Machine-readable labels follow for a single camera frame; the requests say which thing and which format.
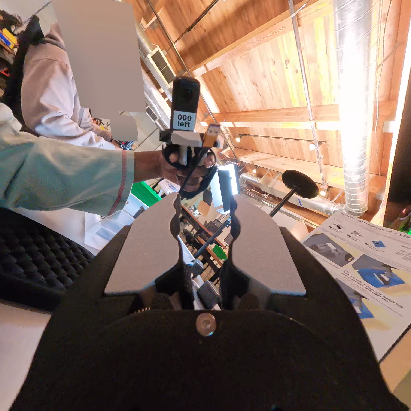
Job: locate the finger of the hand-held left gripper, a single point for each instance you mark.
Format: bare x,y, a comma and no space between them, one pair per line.
217,143
188,138

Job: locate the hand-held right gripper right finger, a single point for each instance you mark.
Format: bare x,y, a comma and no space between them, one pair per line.
266,257

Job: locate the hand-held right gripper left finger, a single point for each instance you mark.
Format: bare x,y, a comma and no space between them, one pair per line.
147,253

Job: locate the person's left hand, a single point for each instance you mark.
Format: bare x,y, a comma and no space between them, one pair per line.
170,173

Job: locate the white air vent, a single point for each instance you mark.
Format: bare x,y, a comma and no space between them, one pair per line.
162,65

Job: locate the large clear plastic bin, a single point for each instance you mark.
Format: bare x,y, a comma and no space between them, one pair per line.
109,228

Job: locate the green box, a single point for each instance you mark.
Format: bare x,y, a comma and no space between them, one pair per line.
219,252

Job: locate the green plastic bin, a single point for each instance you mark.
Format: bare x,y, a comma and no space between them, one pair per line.
144,191

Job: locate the black charging case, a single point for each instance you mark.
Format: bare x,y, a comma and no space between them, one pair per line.
208,293

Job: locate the black microphone on boom pole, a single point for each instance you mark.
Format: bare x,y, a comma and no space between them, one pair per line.
300,184

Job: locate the printed instruction poster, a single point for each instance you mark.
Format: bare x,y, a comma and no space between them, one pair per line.
369,257

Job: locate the black quilted pad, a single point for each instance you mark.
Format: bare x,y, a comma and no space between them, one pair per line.
32,257

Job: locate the silver air duct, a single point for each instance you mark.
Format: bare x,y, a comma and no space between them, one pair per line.
353,96

